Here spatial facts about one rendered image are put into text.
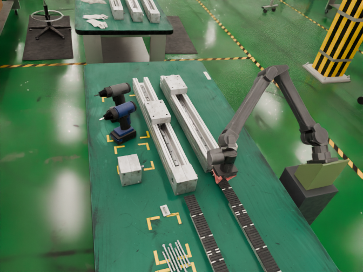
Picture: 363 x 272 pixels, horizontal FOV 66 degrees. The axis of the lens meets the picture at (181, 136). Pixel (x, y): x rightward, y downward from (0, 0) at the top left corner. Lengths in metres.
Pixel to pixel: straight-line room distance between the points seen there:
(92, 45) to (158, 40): 0.65
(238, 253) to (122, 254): 0.45
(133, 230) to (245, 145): 0.79
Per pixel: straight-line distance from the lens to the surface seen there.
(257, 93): 1.33
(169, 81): 1.79
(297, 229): 1.37
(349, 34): 4.29
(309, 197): 1.52
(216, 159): 1.19
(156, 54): 3.04
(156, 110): 1.53
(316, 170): 1.45
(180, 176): 1.25
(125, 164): 1.28
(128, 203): 1.27
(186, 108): 1.71
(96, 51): 2.96
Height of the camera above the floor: 1.84
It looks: 42 degrees down
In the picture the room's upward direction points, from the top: 8 degrees clockwise
